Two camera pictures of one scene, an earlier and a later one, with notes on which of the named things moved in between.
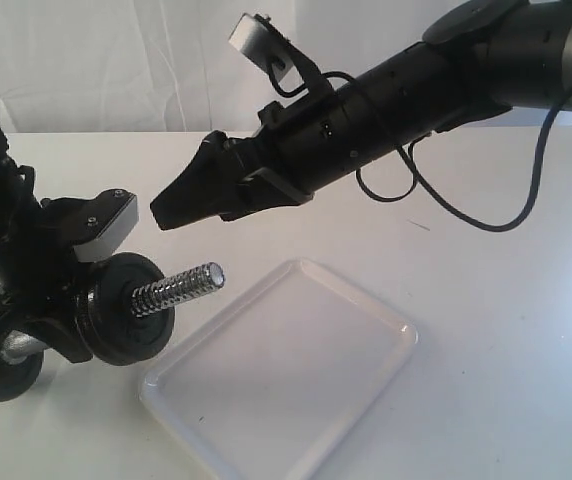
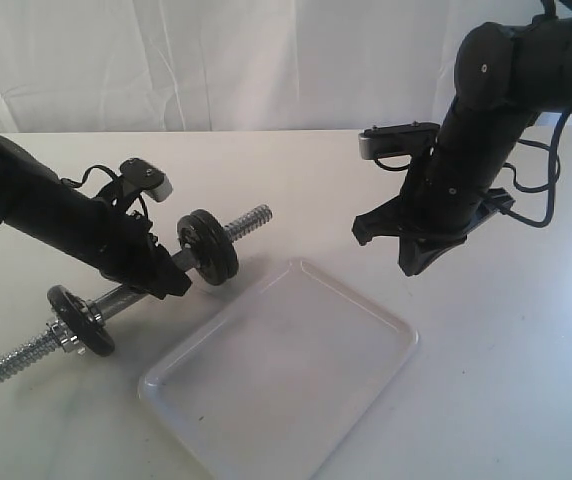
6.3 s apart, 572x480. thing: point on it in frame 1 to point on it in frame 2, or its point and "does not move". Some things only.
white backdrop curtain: (166, 66) does not move
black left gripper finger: (52, 333) to (161, 276)
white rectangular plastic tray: (277, 383) does not move
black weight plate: (106, 319) to (233, 262)
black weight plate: (93, 326) to (203, 248)
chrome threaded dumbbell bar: (144, 300) to (111, 302)
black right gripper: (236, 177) to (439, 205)
